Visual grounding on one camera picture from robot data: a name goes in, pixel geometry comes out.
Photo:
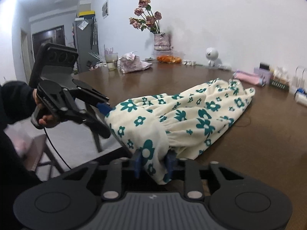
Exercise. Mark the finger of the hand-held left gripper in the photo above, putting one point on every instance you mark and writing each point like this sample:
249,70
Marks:
96,127
104,107

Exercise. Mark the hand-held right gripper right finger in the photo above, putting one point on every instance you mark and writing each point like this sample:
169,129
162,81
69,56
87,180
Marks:
170,166

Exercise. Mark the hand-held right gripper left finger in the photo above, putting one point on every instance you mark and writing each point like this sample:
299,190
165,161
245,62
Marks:
138,164

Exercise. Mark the pink floral ruffled garment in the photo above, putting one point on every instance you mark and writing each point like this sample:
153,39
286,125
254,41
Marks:
133,62

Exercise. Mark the cream green-flower garment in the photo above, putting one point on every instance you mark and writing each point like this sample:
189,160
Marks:
191,115

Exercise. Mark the pink and blue mesh garment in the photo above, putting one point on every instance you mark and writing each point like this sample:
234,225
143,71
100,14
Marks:
248,77

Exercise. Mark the person's left forearm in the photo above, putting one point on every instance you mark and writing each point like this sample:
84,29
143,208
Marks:
16,100

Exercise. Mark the person's left hand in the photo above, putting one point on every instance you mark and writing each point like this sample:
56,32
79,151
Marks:
49,120

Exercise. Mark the dark wooden door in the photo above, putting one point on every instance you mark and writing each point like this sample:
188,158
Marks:
48,37

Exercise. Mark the grey refrigerator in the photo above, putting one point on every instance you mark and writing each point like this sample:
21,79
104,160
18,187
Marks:
84,45

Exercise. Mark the glass cup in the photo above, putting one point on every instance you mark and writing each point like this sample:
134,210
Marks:
111,62

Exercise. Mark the yellow box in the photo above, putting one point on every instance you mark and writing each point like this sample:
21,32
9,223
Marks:
86,13

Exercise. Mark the clear box of orange peels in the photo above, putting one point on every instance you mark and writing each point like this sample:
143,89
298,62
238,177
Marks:
169,59

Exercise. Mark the pink knitted vase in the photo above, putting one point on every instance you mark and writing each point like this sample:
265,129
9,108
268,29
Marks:
162,42

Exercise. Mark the white plastic clip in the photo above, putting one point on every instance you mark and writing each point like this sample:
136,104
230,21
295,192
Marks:
190,62

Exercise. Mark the dried pink roses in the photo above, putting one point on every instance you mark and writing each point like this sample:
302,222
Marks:
146,16

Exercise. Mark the person's black clothing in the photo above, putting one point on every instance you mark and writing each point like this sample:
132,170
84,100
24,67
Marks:
12,191

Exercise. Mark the clear plastic floss pack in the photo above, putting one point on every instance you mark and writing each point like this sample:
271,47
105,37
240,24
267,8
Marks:
224,66

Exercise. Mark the white astronaut figure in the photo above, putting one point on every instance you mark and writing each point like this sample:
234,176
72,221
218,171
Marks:
212,54

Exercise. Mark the lilac tin box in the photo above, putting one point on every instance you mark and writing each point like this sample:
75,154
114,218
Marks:
260,73

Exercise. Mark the dark tissue box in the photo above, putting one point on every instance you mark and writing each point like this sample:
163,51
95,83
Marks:
279,84

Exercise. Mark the black power adapter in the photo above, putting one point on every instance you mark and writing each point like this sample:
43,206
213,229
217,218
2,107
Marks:
264,65

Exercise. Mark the white crumpled tissue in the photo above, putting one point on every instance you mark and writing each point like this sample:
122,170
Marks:
281,73

